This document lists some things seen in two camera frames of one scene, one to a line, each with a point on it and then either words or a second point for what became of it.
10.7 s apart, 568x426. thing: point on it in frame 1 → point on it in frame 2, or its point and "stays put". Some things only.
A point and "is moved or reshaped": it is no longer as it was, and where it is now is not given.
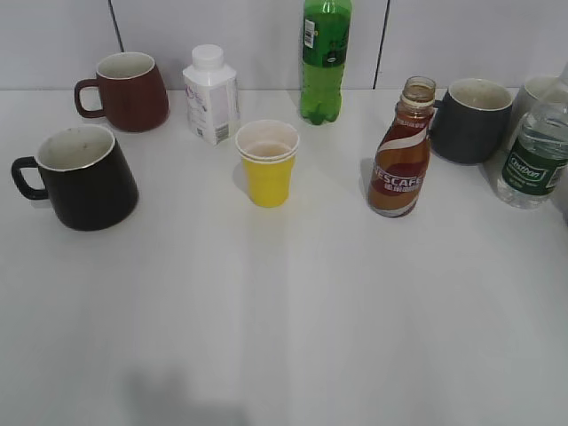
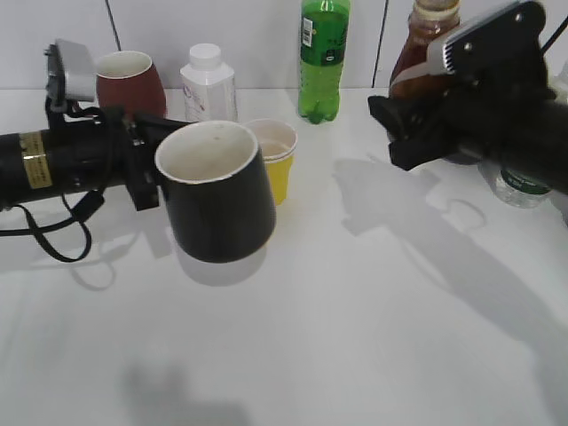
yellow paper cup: x=268 y=148 stays put
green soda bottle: x=325 y=43 stays put
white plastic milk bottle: x=212 y=96 stays put
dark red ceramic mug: x=133 y=97 stays put
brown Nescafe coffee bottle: x=400 y=162 → x=410 y=76
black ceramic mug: x=85 y=175 is moved or reshaped
